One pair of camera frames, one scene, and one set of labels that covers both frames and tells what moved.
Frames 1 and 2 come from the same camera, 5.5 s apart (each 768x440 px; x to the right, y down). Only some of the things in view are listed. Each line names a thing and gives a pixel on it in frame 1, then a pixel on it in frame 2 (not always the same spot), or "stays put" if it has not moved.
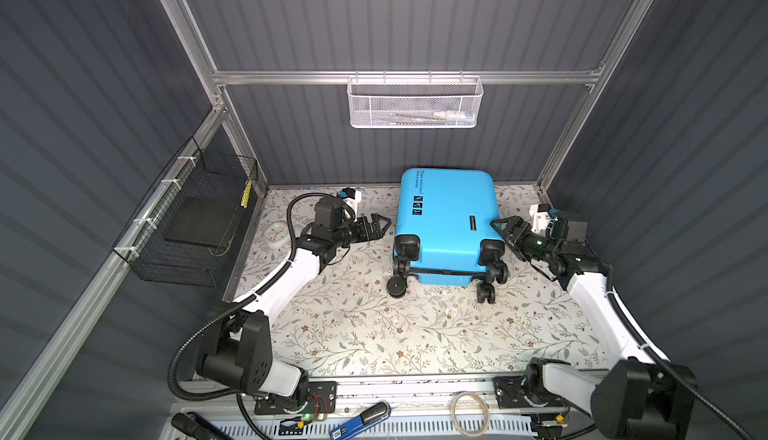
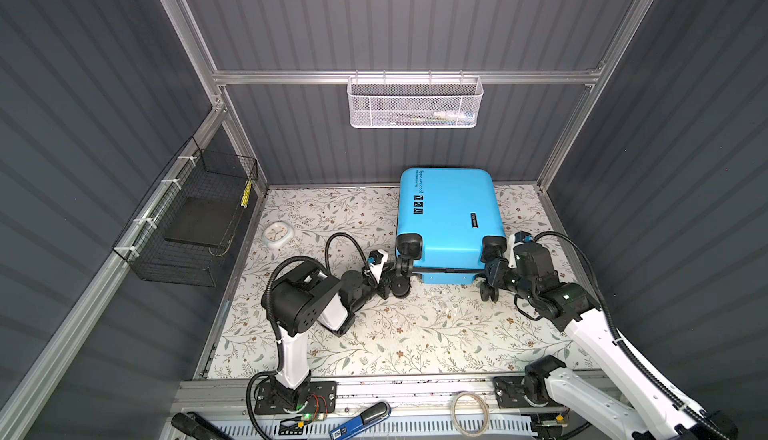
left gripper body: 346,235 → 368,291
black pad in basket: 203,220 stays put
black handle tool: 191,424 stays put
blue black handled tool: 364,420 stays put
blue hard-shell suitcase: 445,233 stays put
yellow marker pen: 247,194 stays put
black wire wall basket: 178,235 stays put
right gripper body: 538,247 → 520,287
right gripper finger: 514,230 → 499,273
